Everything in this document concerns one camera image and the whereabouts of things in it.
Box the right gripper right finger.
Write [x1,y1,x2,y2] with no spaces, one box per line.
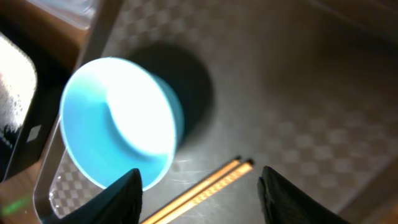
[257,166,348,224]

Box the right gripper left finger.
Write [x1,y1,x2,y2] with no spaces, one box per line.
[57,169,143,224]

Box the wooden chopstick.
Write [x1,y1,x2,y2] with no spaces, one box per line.
[141,156,241,224]
[155,160,254,224]

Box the light blue rice bowl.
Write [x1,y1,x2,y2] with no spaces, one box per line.
[59,57,185,190]

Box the black tray lid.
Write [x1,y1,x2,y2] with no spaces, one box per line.
[1,30,69,181]

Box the clear plastic waste bin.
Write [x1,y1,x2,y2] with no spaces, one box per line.
[28,0,98,29]

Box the brown serving tray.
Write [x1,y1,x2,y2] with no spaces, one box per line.
[32,0,398,224]

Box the pile of white rice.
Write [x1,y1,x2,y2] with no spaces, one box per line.
[1,34,37,148]

